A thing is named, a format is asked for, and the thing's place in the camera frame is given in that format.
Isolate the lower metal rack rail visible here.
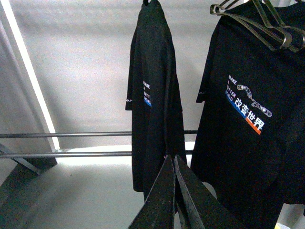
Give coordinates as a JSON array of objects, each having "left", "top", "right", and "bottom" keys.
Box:
[{"left": 0, "top": 151, "right": 132, "bottom": 159}]

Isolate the clear plastic hanger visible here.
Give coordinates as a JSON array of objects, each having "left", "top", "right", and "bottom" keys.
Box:
[
  {"left": 252, "top": 0, "right": 305, "bottom": 52},
  {"left": 210, "top": 0, "right": 296, "bottom": 51}
]

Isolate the black printed t-shirt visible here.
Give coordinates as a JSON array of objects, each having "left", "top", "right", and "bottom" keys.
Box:
[{"left": 191, "top": 1, "right": 305, "bottom": 229}]

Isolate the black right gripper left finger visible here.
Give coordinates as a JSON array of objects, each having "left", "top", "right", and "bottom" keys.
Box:
[{"left": 129, "top": 155, "right": 176, "bottom": 229}]

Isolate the black hung t-shirt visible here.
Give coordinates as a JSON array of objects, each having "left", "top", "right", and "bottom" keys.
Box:
[{"left": 125, "top": 0, "right": 186, "bottom": 197}]

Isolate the metal rack rail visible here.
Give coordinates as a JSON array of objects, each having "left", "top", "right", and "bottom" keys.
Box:
[
  {"left": 0, "top": 129, "right": 198, "bottom": 139},
  {"left": 0, "top": 151, "right": 132, "bottom": 159}
]

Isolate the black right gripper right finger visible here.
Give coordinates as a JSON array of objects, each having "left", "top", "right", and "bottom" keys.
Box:
[{"left": 174, "top": 155, "right": 245, "bottom": 229}]

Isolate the upper metal rack rail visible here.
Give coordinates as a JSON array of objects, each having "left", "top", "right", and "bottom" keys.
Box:
[{"left": 0, "top": 129, "right": 198, "bottom": 139}]

